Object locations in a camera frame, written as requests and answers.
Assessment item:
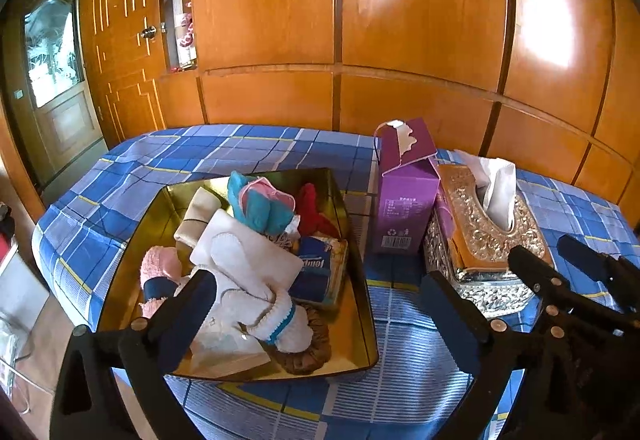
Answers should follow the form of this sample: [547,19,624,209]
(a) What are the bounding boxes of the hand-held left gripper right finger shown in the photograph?
[420,270,588,440]

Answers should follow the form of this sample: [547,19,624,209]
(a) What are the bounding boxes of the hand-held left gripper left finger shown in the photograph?
[50,269,221,440]

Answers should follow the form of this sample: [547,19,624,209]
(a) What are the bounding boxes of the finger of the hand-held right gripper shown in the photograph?
[507,246,622,337]
[556,234,640,317]

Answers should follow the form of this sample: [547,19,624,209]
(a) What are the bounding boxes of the white beige sock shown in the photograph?
[190,315,271,378]

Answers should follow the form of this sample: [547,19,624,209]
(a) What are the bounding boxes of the pink towel roll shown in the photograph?
[140,246,193,321]

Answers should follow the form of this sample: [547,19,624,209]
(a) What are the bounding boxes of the cream sock bundle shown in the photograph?
[174,186,221,251]

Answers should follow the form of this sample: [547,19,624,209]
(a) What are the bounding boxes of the white knitted sock teal stripe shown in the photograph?
[197,230,311,353]

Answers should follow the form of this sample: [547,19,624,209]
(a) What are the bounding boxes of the gold metal tray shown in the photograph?
[92,167,379,383]

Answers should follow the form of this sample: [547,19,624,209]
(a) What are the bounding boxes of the teal and pink sock bundle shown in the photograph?
[227,171,297,235]

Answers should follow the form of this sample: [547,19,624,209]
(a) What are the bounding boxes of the blue tissue pack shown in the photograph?
[290,235,349,309]

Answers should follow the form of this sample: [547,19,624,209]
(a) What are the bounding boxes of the brown patterned scrunchie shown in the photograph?
[272,307,331,376]

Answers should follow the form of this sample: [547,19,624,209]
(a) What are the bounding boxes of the red and white sock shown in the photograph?
[295,182,341,241]

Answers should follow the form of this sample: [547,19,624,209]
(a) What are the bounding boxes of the ornate gold tissue box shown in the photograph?
[424,164,555,318]

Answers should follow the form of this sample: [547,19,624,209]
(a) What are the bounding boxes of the white tissue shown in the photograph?
[455,150,518,231]

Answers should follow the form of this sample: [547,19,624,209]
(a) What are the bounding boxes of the purple carton box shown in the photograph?
[372,117,442,255]

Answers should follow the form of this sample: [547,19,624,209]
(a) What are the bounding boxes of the blue plaid bed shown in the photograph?
[31,124,640,440]

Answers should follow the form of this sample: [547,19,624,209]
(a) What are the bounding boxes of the white plastic box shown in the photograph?
[0,247,51,325]

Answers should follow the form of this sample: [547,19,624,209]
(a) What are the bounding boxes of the pink printed packets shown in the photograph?
[172,0,198,70]

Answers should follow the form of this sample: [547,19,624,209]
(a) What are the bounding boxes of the glass panel door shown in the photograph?
[0,0,108,193]

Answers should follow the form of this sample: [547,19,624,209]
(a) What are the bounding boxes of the wooden wardrobe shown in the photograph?
[77,0,640,201]

